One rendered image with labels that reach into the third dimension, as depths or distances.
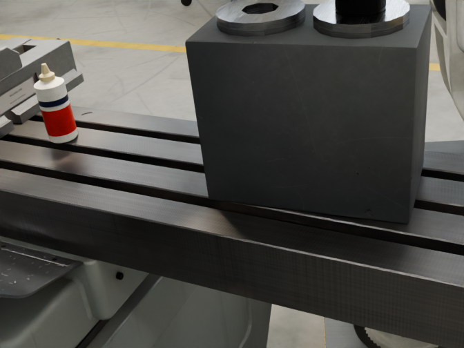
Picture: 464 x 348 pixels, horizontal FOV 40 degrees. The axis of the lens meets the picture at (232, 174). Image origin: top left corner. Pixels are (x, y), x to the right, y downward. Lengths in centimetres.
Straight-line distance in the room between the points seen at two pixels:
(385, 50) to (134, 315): 54
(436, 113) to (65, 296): 237
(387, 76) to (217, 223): 23
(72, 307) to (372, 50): 48
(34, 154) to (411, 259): 52
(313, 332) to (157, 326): 92
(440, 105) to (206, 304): 209
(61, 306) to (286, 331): 113
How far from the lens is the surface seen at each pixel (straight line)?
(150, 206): 72
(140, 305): 94
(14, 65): 99
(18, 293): 73
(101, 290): 82
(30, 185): 82
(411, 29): 61
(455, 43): 112
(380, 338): 121
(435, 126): 287
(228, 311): 125
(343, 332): 129
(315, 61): 59
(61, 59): 107
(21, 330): 78
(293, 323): 188
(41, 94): 87
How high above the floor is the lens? 133
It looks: 31 degrees down
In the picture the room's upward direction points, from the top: 7 degrees counter-clockwise
